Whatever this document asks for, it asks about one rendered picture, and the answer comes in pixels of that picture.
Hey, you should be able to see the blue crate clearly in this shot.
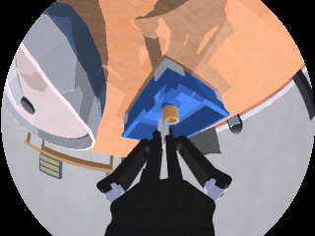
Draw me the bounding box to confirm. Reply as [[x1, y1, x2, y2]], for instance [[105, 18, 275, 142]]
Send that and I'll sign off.
[[121, 58, 230, 141]]

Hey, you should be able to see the bronze bushing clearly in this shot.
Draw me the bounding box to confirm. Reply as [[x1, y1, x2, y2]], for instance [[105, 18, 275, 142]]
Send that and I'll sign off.
[[162, 105, 178, 124]]

